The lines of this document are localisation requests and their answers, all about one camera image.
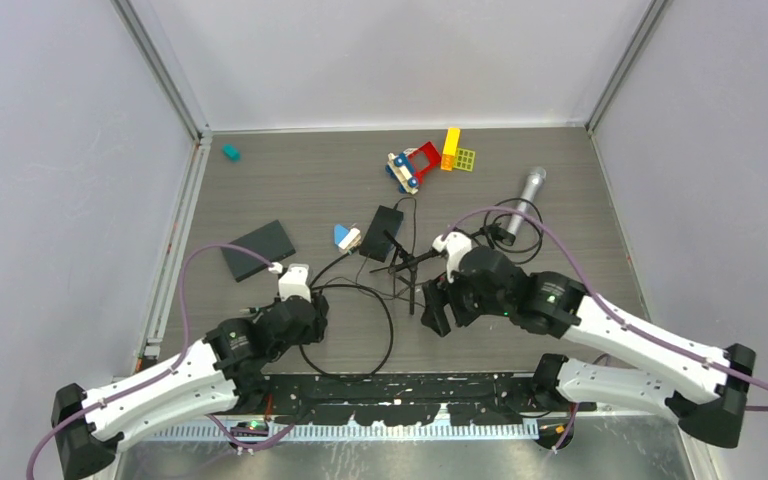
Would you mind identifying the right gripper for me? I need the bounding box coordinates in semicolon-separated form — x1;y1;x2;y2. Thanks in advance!
421;268;512;337

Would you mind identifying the black microphone cable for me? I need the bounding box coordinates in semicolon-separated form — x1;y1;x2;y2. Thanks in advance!
297;197;546;380

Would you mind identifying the black mini tripod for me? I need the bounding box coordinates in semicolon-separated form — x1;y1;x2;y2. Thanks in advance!
372;231;440;315

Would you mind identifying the black network switch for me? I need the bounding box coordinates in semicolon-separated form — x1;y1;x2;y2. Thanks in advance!
358;205;404;262

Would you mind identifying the black power adapter cable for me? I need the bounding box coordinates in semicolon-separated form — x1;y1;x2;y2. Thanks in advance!
357;195;425;309

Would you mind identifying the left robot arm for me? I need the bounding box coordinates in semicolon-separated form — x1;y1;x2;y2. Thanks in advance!
51;293;329;479

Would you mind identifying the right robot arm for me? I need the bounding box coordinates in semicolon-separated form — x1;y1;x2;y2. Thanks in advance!
421;233;756;449

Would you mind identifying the blue white toy brick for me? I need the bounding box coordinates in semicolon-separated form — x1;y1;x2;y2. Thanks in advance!
333;224;362;254

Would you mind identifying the silver microphone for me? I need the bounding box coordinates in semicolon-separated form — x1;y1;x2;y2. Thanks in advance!
501;167;547;246

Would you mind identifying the lime green grid plate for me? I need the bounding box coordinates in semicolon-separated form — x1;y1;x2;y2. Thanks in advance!
453;148;476;172

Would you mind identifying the red blue toy vehicle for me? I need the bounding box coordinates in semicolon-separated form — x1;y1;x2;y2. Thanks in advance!
385;142;442;195

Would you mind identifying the yellow toy brick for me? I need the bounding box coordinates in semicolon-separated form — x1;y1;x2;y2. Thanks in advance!
440;127;461;171

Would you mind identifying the teal block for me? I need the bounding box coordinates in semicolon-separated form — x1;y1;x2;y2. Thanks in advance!
222;144;241;162

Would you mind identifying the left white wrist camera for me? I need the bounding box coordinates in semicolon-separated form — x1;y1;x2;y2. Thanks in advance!
278;263;311;302

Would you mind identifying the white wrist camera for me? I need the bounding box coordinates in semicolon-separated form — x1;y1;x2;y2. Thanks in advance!
278;263;311;302
431;231;474;283

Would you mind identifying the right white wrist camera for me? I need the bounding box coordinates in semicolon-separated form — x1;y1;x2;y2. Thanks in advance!
431;231;474;283

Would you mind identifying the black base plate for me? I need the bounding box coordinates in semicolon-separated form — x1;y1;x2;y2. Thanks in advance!
255;372;570;427

